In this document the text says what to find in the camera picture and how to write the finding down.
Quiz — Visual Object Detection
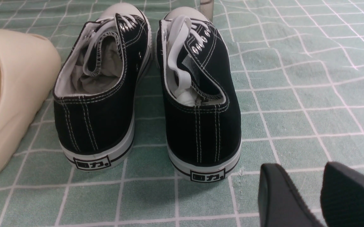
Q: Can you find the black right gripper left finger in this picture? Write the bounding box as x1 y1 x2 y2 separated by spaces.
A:
257 163 323 227

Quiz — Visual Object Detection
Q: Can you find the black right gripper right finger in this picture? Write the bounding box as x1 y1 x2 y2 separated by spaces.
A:
320 161 364 227

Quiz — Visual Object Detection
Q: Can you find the metal shoe rack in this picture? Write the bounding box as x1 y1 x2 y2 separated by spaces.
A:
199 0 214 22

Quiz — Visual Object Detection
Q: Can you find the right black canvas sneaker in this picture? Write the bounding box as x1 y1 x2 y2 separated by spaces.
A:
156 6 242 183

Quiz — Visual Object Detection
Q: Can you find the black canvas sneaker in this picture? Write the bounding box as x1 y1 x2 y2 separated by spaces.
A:
53 3 153 172
156 6 242 183

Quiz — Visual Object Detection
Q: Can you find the green checked cloth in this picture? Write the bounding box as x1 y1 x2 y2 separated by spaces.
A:
0 0 364 227

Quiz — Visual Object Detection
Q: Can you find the left black canvas sneaker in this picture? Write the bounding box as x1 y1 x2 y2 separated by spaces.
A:
53 3 153 172

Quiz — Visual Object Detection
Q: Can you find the right cream slipper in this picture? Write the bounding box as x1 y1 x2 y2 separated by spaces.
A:
0 29 61 172

